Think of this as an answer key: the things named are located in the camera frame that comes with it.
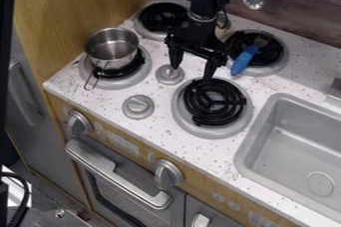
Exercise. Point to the silver pot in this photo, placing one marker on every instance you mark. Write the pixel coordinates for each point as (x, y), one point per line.
(111, 51)

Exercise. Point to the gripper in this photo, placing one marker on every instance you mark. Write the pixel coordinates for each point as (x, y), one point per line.
(195, 35)

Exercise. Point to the toy sink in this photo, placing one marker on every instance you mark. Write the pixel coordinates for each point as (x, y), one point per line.
(293, 154)

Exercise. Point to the blue brush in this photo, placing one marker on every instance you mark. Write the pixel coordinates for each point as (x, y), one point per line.
(245, 58)

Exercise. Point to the toy stove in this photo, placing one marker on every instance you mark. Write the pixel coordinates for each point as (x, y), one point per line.
(186, 68)

